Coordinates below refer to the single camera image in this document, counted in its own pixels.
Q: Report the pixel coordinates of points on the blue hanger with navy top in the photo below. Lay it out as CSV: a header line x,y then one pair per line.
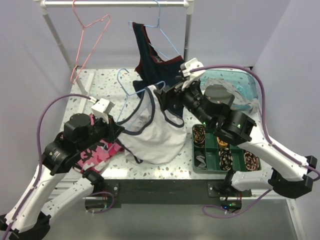
x,y
157,26

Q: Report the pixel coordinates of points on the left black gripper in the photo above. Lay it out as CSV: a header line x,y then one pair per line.
x,y
113,128

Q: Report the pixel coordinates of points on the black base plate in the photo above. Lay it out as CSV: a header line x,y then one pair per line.
x,y
163,191

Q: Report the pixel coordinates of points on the rolled dotted tie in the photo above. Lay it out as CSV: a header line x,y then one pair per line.
x,y
225,159

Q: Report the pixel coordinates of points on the rolled yellow tie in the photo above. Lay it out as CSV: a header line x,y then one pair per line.
x,y
221,143

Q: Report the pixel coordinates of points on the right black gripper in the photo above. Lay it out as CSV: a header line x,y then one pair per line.
x,y
168,93

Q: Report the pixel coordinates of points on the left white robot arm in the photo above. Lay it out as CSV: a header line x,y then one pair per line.
x,y
30,218

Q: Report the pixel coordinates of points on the pink wire hanger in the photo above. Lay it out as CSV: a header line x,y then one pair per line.
x,y
87,47

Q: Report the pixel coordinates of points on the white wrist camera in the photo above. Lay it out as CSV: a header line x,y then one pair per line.
x,y
102,108
190,72

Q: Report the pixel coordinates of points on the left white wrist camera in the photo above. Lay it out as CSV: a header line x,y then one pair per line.
x,y
102,108

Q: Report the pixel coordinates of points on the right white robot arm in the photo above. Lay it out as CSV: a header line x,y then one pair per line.
x,y
288,175

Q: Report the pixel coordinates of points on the teal plastic bin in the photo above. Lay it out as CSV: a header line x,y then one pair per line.
x,y
234,76

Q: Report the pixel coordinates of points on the rolled floral tie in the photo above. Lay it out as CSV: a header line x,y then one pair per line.
x,y
199,135

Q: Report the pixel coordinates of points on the grey garment in bin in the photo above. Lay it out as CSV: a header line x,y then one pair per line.
x,y
245,98

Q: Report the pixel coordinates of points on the rolled grey black tie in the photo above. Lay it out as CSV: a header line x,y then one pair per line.
x,y
200,162

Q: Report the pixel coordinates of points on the white clothes rack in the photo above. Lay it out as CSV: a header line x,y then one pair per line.
x,y
44,4

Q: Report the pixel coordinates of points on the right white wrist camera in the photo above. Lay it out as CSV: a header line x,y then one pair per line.
x,y
190,72

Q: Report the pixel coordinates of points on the green compartment tray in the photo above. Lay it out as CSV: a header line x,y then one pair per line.
x,y
211,153

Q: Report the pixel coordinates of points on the pink camouflage garment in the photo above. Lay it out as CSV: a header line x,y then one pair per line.
x,y
97,157

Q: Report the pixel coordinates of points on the white tank top navy trim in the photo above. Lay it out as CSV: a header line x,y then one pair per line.
x,y
151,135

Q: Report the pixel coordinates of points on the navy tank top red trim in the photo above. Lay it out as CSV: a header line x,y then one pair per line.
x,y
151,68

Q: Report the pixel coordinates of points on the rolled pink brown tie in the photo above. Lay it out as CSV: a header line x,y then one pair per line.
x,y
252,162

